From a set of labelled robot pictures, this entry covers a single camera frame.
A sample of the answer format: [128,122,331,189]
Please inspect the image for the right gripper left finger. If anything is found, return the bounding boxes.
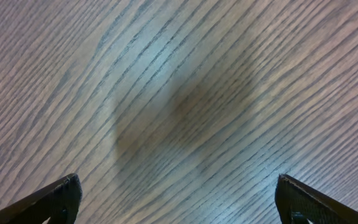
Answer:
[0,173,82,224]

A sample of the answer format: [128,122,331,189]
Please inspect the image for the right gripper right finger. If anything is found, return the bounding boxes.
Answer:
[275,174,358,224]

